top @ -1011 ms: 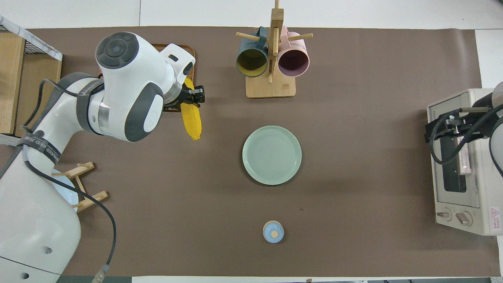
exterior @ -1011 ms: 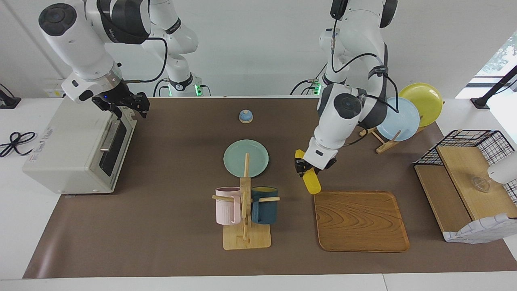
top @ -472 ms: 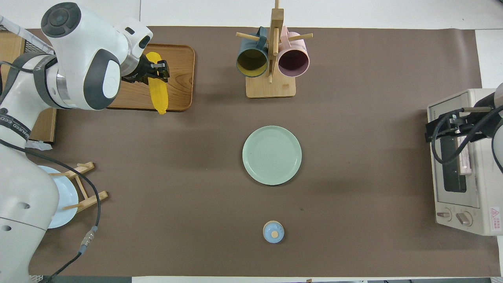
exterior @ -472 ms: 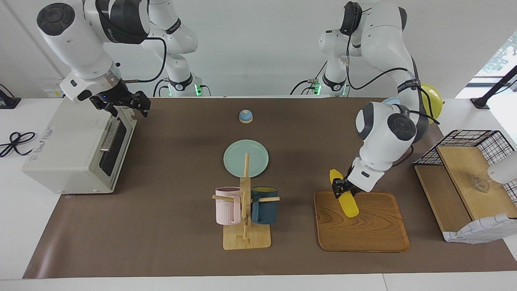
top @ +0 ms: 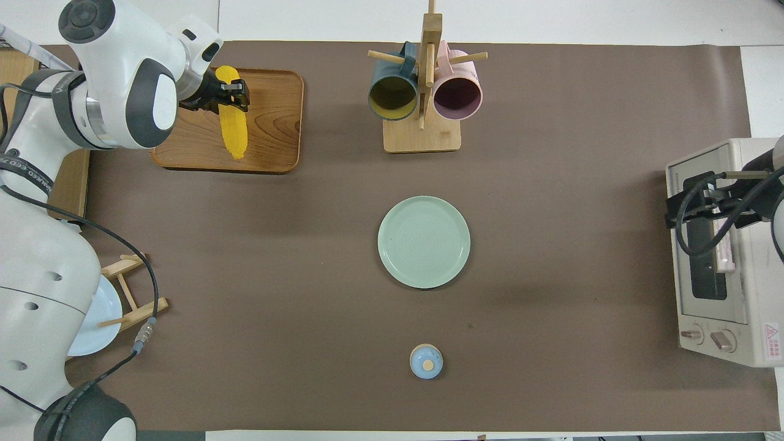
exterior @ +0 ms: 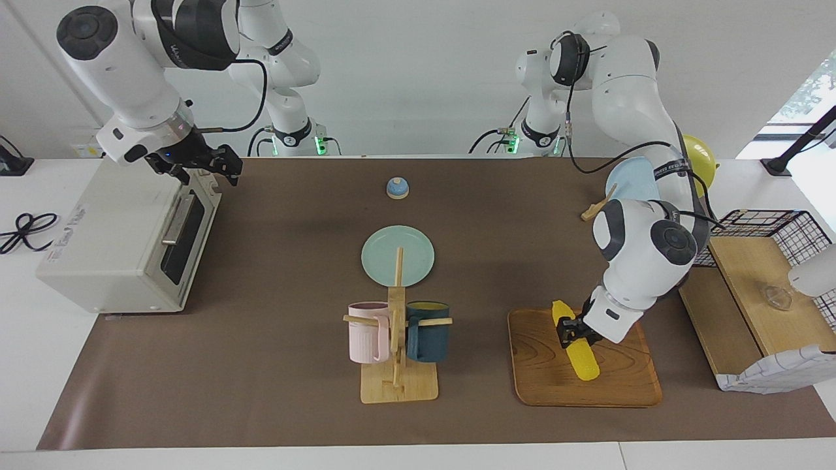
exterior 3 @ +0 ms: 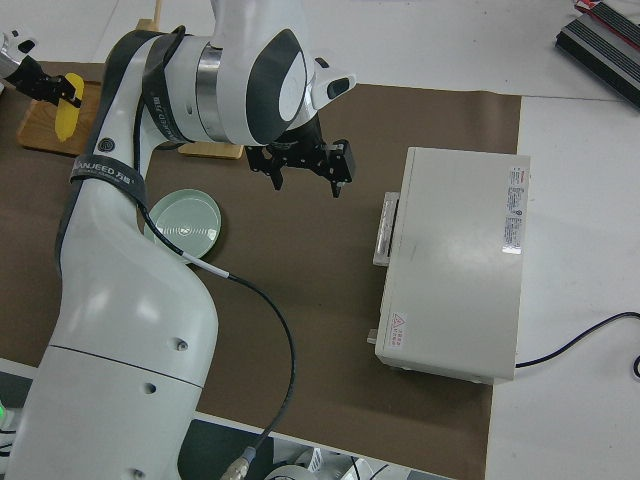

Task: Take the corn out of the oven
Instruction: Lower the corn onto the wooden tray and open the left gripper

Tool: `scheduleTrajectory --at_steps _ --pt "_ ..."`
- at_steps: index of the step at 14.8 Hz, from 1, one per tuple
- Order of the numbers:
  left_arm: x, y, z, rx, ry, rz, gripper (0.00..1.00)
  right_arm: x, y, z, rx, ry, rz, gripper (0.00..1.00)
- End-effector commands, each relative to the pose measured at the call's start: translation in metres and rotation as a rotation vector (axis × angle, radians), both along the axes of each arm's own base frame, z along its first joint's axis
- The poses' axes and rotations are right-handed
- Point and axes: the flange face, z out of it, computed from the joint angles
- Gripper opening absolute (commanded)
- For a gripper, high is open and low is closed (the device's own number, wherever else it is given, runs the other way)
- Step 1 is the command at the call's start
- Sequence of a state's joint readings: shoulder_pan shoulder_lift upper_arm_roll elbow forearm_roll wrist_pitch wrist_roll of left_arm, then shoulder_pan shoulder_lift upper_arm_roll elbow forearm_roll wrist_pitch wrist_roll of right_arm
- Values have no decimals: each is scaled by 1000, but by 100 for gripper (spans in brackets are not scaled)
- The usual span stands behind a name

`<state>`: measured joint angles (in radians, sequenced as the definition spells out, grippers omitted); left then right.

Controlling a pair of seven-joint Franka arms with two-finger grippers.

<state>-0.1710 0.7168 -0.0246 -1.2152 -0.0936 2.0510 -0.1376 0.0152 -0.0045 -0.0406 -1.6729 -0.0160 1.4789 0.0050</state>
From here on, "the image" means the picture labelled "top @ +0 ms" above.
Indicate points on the wooden plate rack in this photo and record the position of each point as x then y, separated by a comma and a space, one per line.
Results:
144, 311

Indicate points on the wooden mug tree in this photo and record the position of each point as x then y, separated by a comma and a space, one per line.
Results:
422, 138

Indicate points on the yellow corn cob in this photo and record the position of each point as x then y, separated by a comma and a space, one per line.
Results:
234, 131

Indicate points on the brown table mat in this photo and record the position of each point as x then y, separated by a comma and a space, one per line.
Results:
367, 337

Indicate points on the dark blue mug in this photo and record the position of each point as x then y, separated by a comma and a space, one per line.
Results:
392, 98

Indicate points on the white toaster oven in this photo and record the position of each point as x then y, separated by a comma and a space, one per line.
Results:
753, 306

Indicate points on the wooden serving tray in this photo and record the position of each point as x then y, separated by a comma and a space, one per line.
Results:
275, 122

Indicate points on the pale green ceramic plate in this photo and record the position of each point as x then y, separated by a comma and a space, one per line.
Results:
424, 242

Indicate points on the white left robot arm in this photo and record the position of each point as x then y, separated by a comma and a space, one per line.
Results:
116, 79

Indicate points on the pink mug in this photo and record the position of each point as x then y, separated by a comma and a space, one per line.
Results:
457, 98

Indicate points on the light blue plate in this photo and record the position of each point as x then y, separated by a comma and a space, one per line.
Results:
104, 318

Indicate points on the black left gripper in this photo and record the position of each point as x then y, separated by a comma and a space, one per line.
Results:
205, 95

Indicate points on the wooden step shelf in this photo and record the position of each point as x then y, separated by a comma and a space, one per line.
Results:
70, 184

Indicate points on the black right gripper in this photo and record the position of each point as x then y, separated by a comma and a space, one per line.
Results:
686, 202

